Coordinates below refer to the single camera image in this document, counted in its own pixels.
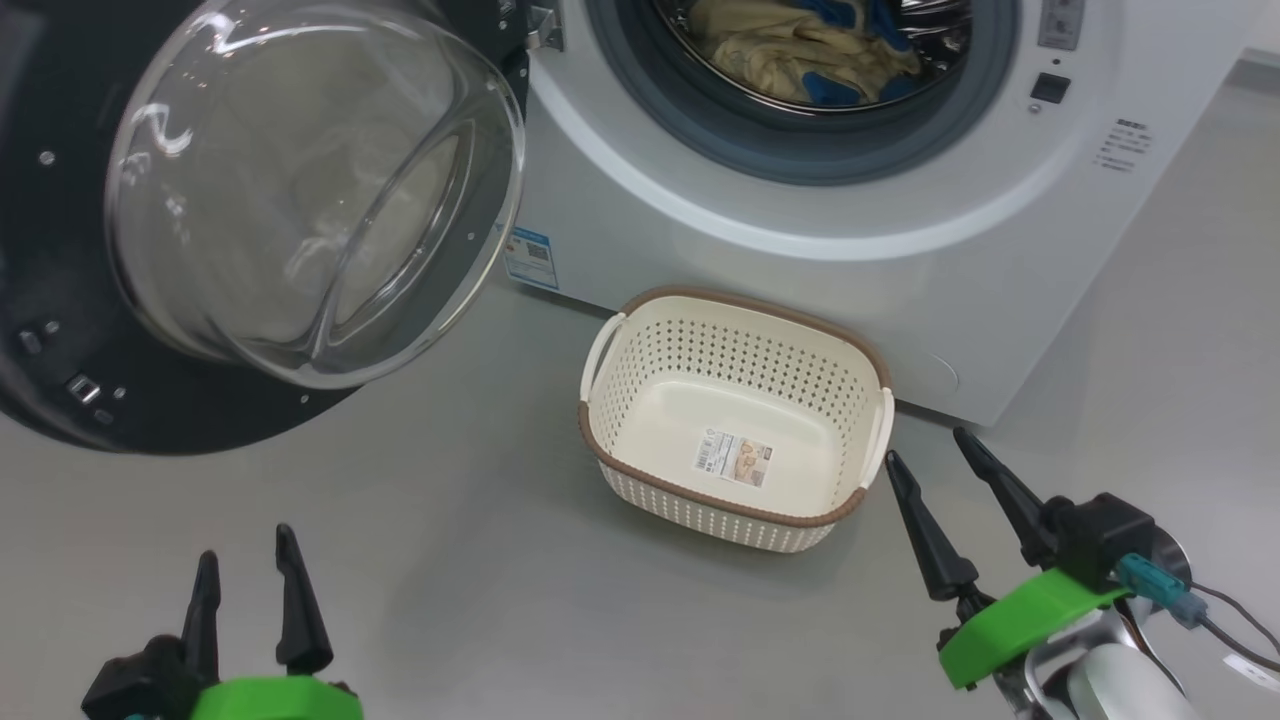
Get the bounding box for white basket product label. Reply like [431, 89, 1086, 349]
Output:
[693, 430, 774, 488]

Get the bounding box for teal cable connector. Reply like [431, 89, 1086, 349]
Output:
[1115, 553, 1209, 629]

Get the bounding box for white cable label tag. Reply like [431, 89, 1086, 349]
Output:
[1225, 653, 1280, 696]

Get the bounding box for blue energy label sticker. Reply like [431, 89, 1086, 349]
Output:
[503, 226, 559, 293]

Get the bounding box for grey warning sticker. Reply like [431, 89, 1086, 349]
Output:
[1037, 0, 1086, 51]

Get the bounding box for printed text notice sticker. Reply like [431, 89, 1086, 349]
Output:
[1095, 117, 1153, 173]

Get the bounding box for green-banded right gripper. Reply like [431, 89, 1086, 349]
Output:
[885, 427, 1131, 701]

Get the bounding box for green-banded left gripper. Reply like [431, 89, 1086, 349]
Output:
[180, 523, 364, 720]

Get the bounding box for black round glass washer door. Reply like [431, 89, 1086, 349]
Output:
[0, 0, 531, 456]

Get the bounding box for cream perforated basket brown rim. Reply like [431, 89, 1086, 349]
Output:
[578, 286, 896, 554]

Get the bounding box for white front-load washing machine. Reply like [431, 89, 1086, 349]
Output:
[505, 0, 1266, 429]

